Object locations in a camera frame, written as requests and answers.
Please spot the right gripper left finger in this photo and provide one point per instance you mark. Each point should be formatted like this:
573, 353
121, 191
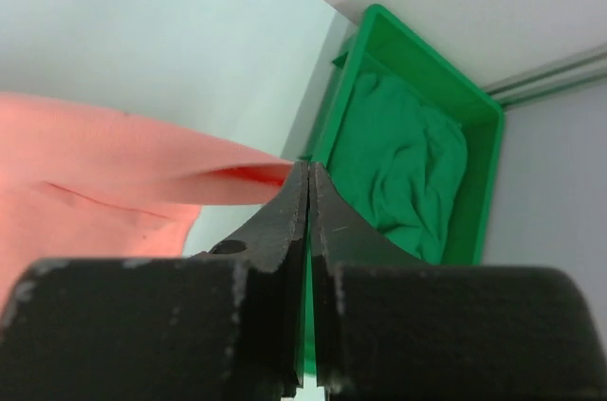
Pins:
226, 324

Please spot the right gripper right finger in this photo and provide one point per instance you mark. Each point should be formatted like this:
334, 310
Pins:
390, 327

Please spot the pink t shirt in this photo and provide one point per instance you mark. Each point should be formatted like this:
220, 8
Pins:
84, 181

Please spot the green t shirt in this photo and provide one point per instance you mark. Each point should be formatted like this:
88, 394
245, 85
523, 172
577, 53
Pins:
399, 163

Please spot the green plastic tray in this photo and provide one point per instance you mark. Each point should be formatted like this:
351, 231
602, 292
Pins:
474, 145

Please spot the aluminium frame rail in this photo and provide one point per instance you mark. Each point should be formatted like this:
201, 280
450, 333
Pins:
571, 73

